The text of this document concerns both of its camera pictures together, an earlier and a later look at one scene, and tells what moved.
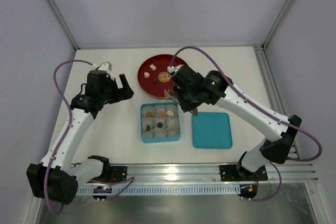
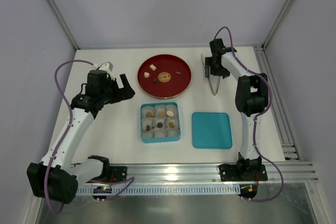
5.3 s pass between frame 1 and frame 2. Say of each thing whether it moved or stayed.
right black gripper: moved
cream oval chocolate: stayed
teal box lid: stayed
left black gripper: stayed
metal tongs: moved
